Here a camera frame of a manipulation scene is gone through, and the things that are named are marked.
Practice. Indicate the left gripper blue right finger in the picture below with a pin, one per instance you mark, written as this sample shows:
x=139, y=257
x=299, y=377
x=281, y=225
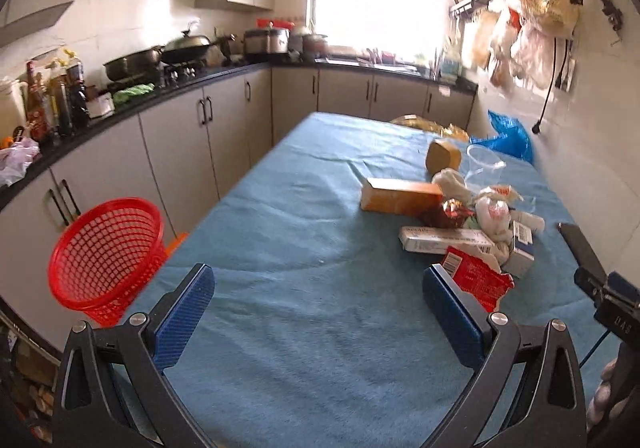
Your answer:
x=460, y=315

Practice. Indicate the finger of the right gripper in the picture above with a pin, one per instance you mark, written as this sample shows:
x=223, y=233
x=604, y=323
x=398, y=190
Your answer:
x=581, y=249

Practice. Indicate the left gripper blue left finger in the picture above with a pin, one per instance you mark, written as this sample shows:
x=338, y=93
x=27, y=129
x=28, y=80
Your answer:
x=177, y=314

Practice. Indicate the white blue small box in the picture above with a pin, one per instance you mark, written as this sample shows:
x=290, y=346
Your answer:
x=521, y=257

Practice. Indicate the red torn snack packet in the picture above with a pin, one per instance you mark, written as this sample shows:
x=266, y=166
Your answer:
x=474, y=276

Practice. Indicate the white red plastic bag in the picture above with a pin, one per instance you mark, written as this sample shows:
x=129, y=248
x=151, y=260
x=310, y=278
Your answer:
x=493, y=213

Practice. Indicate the long white cardboard box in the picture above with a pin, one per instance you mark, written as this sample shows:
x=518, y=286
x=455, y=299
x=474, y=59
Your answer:
x=431, y=240

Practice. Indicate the clear plastic cup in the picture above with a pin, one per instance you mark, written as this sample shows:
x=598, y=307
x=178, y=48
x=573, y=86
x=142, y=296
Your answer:
x=485, y=168

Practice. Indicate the shiny red candy wrapper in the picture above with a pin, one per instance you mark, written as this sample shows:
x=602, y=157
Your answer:
x=451, y=214

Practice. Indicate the brown tape roll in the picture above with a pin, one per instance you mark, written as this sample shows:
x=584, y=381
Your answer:
x=442, y=155

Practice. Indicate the long orange cardboard box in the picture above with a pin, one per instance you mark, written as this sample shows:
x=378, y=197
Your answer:
x=399, y=197

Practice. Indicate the grey lower kitchen cabinets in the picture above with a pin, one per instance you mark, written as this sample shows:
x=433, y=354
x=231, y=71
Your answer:
x=184, y=149

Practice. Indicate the person right hand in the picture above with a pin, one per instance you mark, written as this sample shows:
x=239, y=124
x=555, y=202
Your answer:
x=602, y=399

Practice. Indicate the red plastic mesh basket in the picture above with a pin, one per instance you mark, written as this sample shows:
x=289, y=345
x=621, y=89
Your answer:
x=107, y=257

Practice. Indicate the blue plastic bag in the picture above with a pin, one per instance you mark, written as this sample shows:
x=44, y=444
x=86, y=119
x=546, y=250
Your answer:
x=511, y=137

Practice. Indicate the blue table cloth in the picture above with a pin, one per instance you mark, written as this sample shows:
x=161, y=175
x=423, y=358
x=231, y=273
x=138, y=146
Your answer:
x=318, y=334

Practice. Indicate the yellow plastic bag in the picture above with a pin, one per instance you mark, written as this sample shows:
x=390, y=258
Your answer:
x=416, y=122

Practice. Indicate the hanging plastic bags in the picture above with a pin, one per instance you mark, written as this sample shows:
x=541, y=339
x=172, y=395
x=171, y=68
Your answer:
x=527, y=42

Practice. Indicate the dark soy sauce bottle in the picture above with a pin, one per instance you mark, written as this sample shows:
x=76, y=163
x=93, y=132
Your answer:
x=77, y=93

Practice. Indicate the crumpled white plastic bags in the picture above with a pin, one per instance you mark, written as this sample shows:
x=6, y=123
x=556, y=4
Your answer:
x=16, y=159

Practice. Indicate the green cloth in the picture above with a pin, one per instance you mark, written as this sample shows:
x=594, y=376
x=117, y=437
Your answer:
x=125, y=95

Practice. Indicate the red label sauce bottle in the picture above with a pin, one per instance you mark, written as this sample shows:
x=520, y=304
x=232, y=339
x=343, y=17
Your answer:
x=36, y=116

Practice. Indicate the black frying pan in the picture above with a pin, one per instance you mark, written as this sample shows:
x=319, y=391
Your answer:
x=134, y=64

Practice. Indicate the white electric kettle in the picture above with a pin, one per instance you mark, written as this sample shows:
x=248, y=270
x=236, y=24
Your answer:
x=12, y=109

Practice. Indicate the wok with lid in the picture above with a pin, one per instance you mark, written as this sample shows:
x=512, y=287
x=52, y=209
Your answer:
x=192, y=47

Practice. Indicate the metal stock pot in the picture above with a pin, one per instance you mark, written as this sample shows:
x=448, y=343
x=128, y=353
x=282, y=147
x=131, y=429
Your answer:
x=308, y=44

